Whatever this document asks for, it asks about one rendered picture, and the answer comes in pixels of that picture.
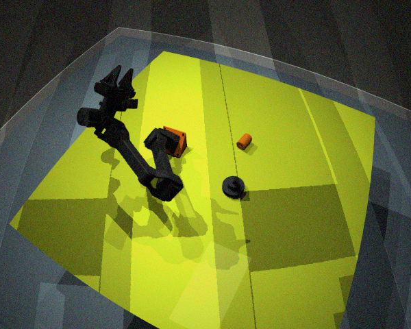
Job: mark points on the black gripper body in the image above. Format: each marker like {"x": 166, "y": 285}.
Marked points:
{"x": 110, "y": 94}

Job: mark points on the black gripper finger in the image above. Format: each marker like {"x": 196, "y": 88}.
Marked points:
{"x": 111, "y": 78}
{"x": 126, "y": 81}

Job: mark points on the orange tapered knob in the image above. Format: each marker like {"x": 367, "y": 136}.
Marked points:
{"x": 244, "y": 141}

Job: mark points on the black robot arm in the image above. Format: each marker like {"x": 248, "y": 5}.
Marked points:
{"x": 117, "y": 136}

